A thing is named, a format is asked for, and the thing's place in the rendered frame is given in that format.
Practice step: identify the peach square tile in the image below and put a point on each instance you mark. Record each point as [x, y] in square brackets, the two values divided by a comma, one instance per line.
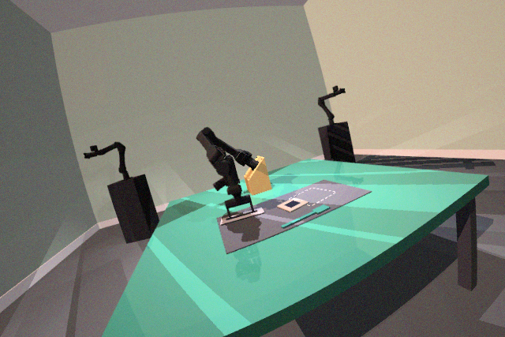
[292, 204]

